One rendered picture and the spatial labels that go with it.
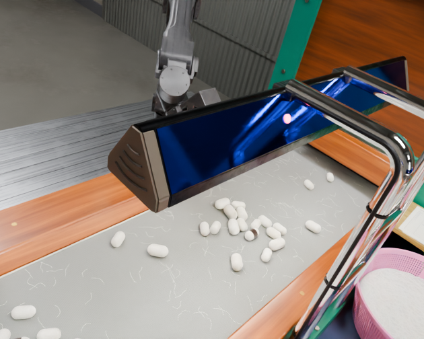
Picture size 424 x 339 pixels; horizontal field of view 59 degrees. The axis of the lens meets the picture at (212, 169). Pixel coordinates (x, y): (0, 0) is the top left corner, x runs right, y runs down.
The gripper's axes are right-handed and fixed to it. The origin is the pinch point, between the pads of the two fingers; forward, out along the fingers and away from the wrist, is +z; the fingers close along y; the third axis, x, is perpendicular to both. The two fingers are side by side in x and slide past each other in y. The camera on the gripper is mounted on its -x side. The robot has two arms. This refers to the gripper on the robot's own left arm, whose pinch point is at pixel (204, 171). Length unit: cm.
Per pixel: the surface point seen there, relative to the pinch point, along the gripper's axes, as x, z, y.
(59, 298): 1.5, 9.5, -34.7
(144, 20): 218, -157, 179
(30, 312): -0.1, 9.0, -39.2
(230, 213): -0.9, 10.2, 1.5
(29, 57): 229, -136, 65
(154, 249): -0.6, 9.3, -17.8
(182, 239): 1.1, 10.5, -10.7
